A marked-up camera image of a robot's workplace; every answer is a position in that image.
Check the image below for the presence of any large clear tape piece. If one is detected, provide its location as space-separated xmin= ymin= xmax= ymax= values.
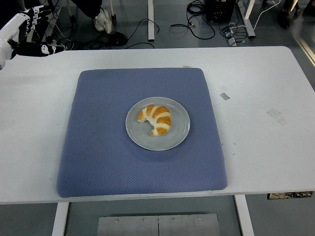
xmin=266 ymin=108 xmax=289 ymax=126

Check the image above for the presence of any thin black floor cable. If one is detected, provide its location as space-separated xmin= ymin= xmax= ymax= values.
xmin=126 ymin=18 xmax=161 ymax=49

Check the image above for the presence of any black equipment box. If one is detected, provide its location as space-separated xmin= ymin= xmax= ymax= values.
xmin=205 ymin=0 xmax=238 ymax=23

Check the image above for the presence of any white background table leg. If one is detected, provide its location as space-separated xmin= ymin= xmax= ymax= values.
xmin=243 ymin=0 xmax=256 ymax=38
xmin=147 ymin=0 xmax=156 ymax=42

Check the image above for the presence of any person's white shoe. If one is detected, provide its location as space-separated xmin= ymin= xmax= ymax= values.
xmin=93 ymin=7 xmax=113 ymax=34

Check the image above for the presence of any grey round plate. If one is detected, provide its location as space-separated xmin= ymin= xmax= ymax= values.
xmin=125 ymin=96 xmax=191 ymax=151

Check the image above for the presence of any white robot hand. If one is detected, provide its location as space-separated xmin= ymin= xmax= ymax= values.
xmin=0 ymin=5 xmax=64 ymax=71

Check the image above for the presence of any croissant bread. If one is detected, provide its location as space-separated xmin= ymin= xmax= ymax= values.
xmin=137 ymin=104 xmax=172 ymax=137

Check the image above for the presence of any long black coiled cable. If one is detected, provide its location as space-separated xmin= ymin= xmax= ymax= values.
xmin=170 ymin=0 xmax=216 ymax=40

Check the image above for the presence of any person's leg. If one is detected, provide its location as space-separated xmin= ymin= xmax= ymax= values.
xmin=71 ymin=0 xmax=103 ymax=19

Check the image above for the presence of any small black cable coil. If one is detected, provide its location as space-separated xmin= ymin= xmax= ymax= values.
xmin=108 ymin=31 xmax=128 ymax=46

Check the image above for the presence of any person's dark shoe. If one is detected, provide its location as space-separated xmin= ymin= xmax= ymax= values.
xmin=278 ymin=9 xmax=291 ymax=29

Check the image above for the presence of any blue quilted mat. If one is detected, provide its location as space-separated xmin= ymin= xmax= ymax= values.
xmin=56 ymin=67 xmax=228 ymax=199

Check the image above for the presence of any white cable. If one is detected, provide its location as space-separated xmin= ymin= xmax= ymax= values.
xmin=252 ymin=0 xmax=282 ymax=30

